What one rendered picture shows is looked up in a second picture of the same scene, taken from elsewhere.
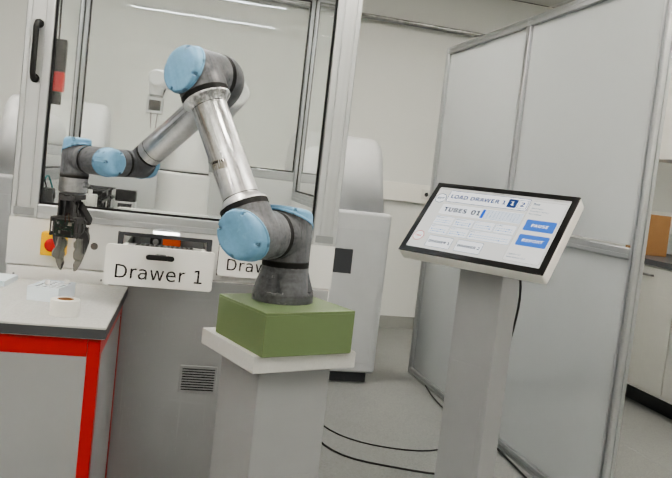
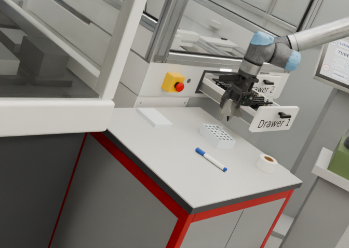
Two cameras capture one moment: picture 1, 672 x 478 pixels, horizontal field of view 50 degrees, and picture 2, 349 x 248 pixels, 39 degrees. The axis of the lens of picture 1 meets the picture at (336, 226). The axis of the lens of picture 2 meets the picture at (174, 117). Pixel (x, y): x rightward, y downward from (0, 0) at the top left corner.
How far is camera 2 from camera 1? 2.14 m
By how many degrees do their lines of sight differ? 42
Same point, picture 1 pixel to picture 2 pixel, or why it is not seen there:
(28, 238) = (156, 78)
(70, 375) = (276, 208)
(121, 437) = not seen: hidden behind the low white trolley
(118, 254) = (264, 114)
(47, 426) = (256, 237)
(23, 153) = (172, 14)
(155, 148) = (306, 47)
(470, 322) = (335, 117)
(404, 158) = not seen: outside the picture
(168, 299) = (212, 111)
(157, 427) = not seen: hidden behind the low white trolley
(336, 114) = not seen: outside the picture
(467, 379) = (324, 145)
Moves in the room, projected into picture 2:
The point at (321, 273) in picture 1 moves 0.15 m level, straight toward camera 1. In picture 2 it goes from (279, 88) to (297, 102)
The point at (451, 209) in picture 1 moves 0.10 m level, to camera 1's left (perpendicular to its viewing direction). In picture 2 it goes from (342, 53) to (331, 50)
